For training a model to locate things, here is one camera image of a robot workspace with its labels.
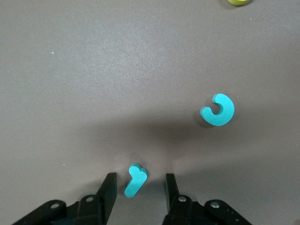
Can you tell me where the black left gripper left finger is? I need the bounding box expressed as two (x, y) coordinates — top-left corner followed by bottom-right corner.
(75, 172), (118, 225)

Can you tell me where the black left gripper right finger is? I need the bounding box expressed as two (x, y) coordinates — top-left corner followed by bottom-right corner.
(164, 173), (207, 225)

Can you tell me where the teal foam letter r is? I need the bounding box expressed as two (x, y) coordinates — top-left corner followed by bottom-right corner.
(124, 163), (148, 198)

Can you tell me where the teal foam letter c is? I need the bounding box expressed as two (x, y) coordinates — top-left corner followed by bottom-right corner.
(199, 93), (235, 127)

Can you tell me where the yellow foam letter a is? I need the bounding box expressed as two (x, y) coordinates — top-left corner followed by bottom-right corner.
(222, 0), (250, 7)

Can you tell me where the brown table cover sheet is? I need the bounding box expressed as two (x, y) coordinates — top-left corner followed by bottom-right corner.
(0, 0), (300, 225)

